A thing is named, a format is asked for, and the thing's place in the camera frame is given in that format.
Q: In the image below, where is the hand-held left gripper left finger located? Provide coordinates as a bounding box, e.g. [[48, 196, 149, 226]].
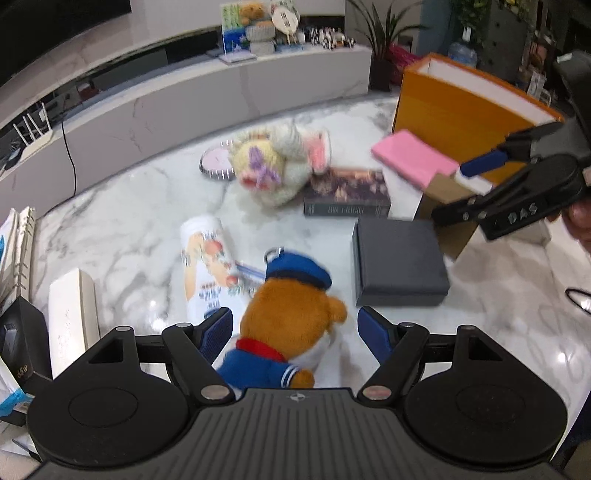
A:
[[85, 307, 236, 403]]

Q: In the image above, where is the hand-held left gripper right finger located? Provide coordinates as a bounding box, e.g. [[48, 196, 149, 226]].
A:
[[357, 305, 502, 402]]

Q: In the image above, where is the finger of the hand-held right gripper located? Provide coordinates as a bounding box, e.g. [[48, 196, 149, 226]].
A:
[[431, 155, 583, 228], [459, 121, 566, 179]]

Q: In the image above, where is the orange storage box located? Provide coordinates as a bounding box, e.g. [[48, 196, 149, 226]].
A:
[[392, 52, 565, 185]]

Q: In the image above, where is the white lotion tube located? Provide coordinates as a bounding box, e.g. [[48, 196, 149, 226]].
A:
[[179, 213, 266, 324]]

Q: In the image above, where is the pink notebook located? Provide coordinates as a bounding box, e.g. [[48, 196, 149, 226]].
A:
[[370, 129, 460, 190]]

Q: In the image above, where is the dark grey box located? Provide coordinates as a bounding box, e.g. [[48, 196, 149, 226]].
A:
[[352, 217, 451, 306]]

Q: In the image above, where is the sailor teddy bear plush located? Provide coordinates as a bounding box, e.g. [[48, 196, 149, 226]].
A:
[[215, 249, 349, 400]]

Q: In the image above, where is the white long box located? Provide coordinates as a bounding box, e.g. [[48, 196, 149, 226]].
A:
[[48, 269, 101, 379]]

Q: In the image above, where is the round pink floral mirror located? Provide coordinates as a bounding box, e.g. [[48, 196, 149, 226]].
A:
[[198, 141, 238, 182]]

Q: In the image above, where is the crochet doll with flowers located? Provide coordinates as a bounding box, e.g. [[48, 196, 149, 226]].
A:
[[229, 117, 334, 208]]

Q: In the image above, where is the person's right hand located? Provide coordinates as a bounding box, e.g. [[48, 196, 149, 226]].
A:
[[569, 202, 591, 252]]

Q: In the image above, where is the brown cardboard box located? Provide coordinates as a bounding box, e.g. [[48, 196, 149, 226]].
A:
[[413, 173, 482, 261]]

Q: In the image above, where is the white paper sheet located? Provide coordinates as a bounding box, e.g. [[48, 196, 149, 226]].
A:
[[382, 166, 423, 220]]

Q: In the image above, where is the black rimmed white object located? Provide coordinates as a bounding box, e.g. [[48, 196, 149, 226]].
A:
[[566, 287, 591, 315]]

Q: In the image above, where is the water bottle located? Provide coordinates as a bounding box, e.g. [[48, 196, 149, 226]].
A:
[[448, 41, 478, 70]]

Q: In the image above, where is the pink bag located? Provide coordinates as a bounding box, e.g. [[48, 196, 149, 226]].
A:
[[388, 41, 419, 87]]

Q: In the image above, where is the potted green plant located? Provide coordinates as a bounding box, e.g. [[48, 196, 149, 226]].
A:
[[346, 0, 430, 92]]

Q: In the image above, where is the black charger box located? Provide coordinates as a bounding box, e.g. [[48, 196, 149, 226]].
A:
[[0, 295, 52, 385]]

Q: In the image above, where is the blue white snack bag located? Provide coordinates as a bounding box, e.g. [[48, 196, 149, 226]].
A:
[[0, 360, 36, 422]]

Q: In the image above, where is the white marble tv cabinet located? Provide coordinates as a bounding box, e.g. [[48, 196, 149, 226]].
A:
[[0, 25, 372, 213]]

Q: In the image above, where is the round paper fan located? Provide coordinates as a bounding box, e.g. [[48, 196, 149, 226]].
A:
[[270, 0, 301, 35]]

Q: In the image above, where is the blue grey tray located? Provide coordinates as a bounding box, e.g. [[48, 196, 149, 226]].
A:
[[217, 48, 257, 64]]

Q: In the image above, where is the white wifi router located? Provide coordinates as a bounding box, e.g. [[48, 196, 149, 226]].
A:
[[11, 102, 55, 147]]

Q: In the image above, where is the small brown teddy bear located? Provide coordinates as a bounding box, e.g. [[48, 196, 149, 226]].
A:
[[238, 2, 273, 28]]

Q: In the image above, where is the green blue picture card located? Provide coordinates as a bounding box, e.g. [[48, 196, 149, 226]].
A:
[[219, 2, 257, 58]]

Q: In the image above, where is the black television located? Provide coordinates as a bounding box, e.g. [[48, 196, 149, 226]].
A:
[[0, 0, 132, 88]]

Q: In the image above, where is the white ring binder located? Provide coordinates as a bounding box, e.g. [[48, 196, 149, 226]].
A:
[[0, 207, 37, 305]]

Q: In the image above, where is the black cable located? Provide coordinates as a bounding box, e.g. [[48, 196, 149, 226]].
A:
[[60, 117, 78, 199]]

